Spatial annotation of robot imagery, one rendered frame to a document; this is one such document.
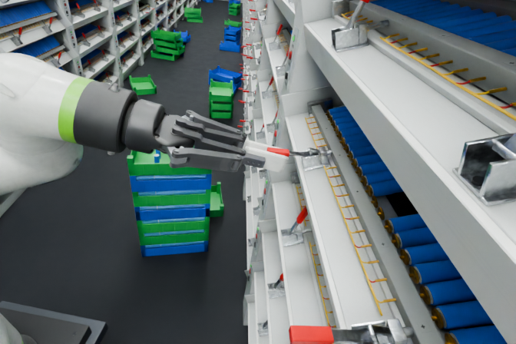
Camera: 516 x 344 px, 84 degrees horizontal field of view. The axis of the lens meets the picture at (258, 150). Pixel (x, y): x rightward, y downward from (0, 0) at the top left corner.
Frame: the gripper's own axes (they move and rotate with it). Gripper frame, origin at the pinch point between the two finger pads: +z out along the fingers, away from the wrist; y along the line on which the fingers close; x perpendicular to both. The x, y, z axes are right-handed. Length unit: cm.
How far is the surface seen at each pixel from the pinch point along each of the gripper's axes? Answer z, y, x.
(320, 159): 8.5, 1.0, 2.7
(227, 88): 6, -217, -79
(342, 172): 9.8, 6.1, 4.5
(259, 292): 18, -10, -55
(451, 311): 13.1, 25.7, 6.0
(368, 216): 10.4, 14.5, 4.8
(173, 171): -16, -49, -49
